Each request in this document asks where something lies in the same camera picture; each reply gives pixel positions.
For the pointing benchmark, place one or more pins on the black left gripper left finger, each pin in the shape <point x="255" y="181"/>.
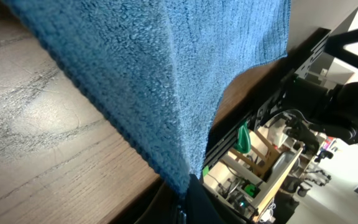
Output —
<point x="157" y="205"/>

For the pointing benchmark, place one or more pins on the blue microfiber cloth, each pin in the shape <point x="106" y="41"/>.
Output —
<point x="157" y="70"/>

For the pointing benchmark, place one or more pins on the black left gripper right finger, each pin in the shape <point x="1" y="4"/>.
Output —
<point x="202" y="208"/>

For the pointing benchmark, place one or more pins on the green clamp handle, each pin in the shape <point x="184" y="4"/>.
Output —
<point x="243" y="144"/>

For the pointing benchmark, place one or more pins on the wooden shelf with clutter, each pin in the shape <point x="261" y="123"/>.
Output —
<point x="281" y="152"/>

